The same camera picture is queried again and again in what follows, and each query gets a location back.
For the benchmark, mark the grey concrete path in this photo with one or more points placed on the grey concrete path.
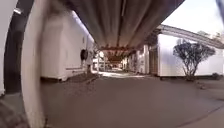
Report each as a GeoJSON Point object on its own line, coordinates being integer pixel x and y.
{"type": "Point", "coordinates": [126, 103]}

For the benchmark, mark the ribbed walkway canopy roof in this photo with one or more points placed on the ribbed walkway canopy roof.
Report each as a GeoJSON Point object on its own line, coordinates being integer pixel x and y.
{"type": "Point", "coordinates": [123, 23]}

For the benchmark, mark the white building with eaves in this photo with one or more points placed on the white building with eaves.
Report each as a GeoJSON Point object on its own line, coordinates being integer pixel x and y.
{"type": "Point", "coordinates": [168, 56]}

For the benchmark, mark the small dark tree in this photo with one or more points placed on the small dark tree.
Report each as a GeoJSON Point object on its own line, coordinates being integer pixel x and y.
{"type": "Point", "coordinates": [190, 66]}

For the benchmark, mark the thick white post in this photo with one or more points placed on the thick white post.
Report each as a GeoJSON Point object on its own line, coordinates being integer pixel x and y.
{"type": "Point", "coordinates": [31, 83]}

